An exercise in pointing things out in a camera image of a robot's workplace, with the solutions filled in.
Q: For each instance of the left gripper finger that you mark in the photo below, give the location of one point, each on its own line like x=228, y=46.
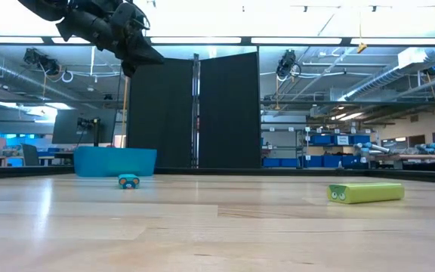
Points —
x=142, y=53

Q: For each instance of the teal toy block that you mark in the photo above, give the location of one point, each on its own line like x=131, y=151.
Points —
x=128, y=181

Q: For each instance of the green toy block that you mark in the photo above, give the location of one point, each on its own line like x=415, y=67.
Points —
x=368, y=192

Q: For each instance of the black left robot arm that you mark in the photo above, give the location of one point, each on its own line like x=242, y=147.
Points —
x=44, y=7

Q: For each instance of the black ceiling-hung device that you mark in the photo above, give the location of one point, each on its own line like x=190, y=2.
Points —
x=42, y=60
x=287, y=64

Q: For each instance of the black folding partition screen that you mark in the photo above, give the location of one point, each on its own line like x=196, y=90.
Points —
x=161, y=113

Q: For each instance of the large dark display screen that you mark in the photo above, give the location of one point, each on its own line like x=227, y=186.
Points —
x=66, y=130

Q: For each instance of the blue plastic bin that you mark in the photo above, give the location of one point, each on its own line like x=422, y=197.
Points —
x=115, y=160

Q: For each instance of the grey office chair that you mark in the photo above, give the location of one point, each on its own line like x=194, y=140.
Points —
x=31, y=156

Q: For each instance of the grey metal shelf rack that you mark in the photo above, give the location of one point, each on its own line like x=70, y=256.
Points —
x=285, y=130

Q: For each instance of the blue storage bin white label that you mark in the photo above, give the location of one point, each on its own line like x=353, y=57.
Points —
x=342, y=140

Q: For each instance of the yellow hanging hook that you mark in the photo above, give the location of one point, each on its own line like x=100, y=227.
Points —
x=361, y=47

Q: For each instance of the white ceiling unit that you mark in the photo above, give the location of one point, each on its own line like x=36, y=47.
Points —
x=417, y=56

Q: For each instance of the blue ceiling device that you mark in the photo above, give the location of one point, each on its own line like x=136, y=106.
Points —
x=434, y=70

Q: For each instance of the wooden workbench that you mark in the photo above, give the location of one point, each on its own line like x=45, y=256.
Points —
x=421, y=156

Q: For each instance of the silver ventilation duct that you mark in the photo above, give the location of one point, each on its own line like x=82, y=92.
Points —
x=44, y=86
x=381, y=77

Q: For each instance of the black aluminium table frame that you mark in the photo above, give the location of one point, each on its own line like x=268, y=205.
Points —
x=32, y=172

